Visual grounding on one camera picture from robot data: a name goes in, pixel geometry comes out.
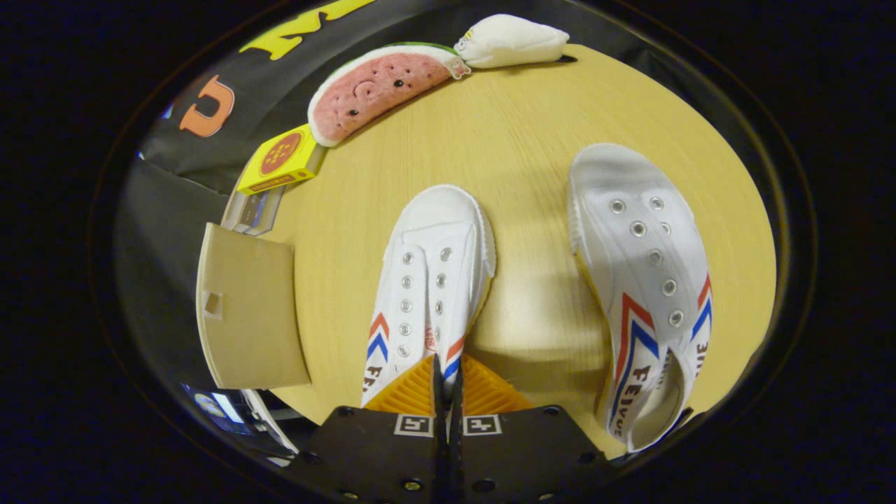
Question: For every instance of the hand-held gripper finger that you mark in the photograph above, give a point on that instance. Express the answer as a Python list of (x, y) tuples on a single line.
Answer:
[(456, 448), (439, 448)]

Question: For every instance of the white shoe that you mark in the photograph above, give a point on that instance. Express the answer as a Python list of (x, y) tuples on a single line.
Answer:
[(630, 210), (434, 231)]

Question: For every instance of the beige fabric storage box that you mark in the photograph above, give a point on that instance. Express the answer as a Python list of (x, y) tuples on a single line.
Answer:
[(245, 308)]

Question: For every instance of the blue lit screen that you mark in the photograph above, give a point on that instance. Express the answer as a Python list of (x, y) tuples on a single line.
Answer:
[(210, 406)]

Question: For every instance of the yellow book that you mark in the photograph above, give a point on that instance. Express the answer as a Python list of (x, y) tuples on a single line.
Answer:
[(280, 157)]

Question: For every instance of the watermelon slice plush toy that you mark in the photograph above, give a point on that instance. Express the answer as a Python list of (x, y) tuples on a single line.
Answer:
[(378, 91)]

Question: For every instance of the white plush toy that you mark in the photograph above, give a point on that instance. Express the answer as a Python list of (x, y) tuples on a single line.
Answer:
[(511, 42)]

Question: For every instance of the white frame bar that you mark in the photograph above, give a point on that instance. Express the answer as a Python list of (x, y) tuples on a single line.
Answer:
[(269, 423)]

